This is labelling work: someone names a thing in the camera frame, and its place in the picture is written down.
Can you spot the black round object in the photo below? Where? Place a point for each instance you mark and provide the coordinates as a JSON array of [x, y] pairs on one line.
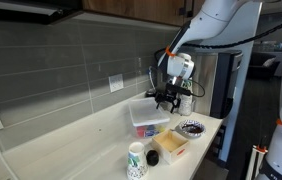
[[152, 157]]

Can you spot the yellow toy block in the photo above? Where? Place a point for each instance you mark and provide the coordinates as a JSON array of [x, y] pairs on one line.
[[161, 128]]

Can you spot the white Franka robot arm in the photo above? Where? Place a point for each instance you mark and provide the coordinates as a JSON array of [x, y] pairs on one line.
[[221, 20]]

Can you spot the orange white pole stand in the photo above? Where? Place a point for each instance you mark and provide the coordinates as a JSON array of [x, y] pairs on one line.
[[256, 161]]

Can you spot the white sofa pillow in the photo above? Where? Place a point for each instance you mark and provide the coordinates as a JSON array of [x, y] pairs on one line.
[[269, 62]]

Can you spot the wooden wall cabinet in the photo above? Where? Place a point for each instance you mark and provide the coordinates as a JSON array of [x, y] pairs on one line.
[[134, 10]]

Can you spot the white plastic lid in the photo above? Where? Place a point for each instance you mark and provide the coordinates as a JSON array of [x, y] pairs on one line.
[[147, 111]]

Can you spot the black steel coffee machine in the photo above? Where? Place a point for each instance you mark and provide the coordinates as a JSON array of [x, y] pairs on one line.
[[224, 83]]

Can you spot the red toy block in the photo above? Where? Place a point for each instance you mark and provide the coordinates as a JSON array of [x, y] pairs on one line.
[[140, 131]]

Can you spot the dark sofa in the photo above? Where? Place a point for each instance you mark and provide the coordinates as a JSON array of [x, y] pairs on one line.
[[261, 66]]

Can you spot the white wall outlet plate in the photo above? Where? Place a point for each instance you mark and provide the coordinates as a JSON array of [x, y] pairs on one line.
[[116, 82]]

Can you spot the patterned paper cup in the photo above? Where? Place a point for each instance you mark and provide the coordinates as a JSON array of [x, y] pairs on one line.
[[136, 161]]

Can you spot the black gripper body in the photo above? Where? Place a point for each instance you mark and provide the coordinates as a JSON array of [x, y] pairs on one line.
[[167, 96]]

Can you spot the black under-cabinet hood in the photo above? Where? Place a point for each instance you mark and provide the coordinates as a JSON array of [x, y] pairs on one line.
[[24, 10]]

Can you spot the small open cardboard box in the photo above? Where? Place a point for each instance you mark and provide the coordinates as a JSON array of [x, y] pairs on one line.
[[170, 145]]

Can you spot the blue toy block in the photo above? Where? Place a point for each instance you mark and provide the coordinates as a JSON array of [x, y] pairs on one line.
[[151, 130]]

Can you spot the short paper cup stack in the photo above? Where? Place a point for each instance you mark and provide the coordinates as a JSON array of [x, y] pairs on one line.
[[186, 105]]

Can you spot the patterned paper bowl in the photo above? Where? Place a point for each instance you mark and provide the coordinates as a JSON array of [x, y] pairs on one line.
[[191, 129]]

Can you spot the clear plastic container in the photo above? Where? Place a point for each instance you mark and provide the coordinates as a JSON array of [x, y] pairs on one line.
[[149, 130]]

